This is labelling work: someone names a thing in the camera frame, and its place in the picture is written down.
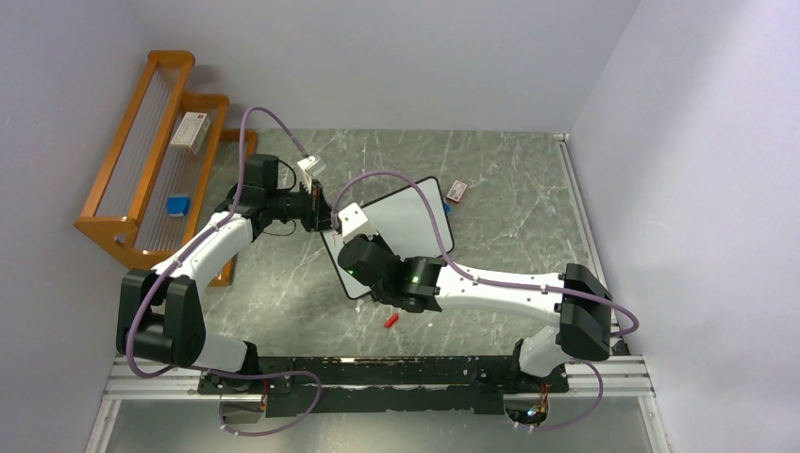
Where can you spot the aluminium frame rail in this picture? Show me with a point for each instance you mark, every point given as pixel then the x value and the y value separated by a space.
pixel 619 374

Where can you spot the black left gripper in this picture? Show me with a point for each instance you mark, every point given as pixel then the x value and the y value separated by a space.
pixel 318 210

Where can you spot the red marker cap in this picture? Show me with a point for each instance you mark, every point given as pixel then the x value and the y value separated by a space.
pixel 391 321

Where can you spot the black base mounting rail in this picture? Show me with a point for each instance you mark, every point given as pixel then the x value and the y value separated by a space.
pixel 350 385

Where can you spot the small red white box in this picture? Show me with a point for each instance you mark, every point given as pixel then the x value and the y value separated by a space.
pixel 456 191

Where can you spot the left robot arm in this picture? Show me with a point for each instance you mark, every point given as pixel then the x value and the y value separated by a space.
pixel 160 316

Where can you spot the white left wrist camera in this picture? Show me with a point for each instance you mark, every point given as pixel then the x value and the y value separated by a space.
pixel 310 168

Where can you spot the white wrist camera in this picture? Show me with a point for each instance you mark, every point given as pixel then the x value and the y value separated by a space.
pixel 310 168
pixel 354 222

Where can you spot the blue eraser on rack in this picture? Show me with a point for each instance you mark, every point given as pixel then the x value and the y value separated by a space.
pixel 177 205

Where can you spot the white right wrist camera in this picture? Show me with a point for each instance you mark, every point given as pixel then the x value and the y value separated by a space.
pixel 354 222

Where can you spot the white red box on rack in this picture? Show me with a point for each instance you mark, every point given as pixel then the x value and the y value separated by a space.
pixel 190 133

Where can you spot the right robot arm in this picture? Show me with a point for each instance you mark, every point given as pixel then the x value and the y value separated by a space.
pixel 574 307

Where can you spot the black framed whiteboard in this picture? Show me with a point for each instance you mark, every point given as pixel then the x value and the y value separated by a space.
pixel 402 221

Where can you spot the orange wooden tiered rack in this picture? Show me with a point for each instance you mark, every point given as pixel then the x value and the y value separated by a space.
pixel 125 210

